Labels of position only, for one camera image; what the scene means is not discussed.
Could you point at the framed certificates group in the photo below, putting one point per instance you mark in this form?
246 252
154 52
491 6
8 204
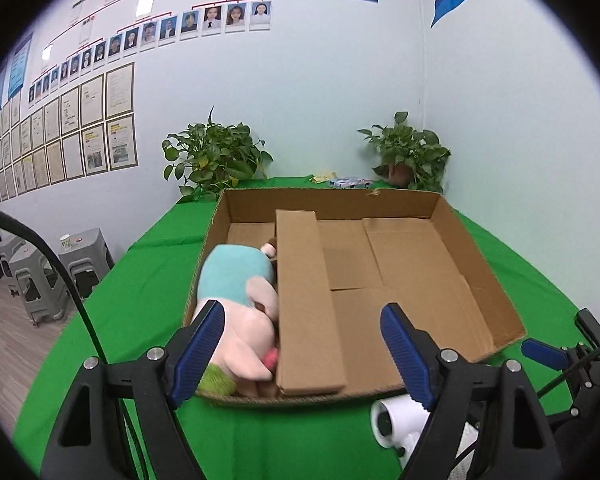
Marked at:
87 130

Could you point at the staff photo row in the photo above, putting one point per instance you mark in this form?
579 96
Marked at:
159 31

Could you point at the paper cup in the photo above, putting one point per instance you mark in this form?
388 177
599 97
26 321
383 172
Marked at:
66 242

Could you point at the grey plastic stool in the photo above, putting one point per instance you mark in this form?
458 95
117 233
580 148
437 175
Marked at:
43 293
88 261

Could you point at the white hair dryer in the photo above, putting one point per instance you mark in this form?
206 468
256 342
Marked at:
397 423

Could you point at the right potted green plant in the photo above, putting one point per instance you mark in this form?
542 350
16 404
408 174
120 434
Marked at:
407 157

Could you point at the long brown cardboard box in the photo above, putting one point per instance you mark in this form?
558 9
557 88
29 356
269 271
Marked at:
310 357

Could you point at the large open cardboard tray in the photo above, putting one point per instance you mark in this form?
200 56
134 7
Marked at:
381 246

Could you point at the potted green plant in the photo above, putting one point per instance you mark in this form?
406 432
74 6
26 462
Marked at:
207 158
407 157

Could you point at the left potted green plant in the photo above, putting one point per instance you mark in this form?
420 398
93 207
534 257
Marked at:
207 158

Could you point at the pink plush pig toy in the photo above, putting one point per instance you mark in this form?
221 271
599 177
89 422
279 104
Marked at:
241 278

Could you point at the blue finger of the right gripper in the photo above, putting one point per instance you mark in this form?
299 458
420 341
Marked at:
545 354

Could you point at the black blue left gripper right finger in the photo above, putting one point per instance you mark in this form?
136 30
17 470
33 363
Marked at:
514 437

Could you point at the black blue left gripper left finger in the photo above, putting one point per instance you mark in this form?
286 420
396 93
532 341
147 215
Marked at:
116 416

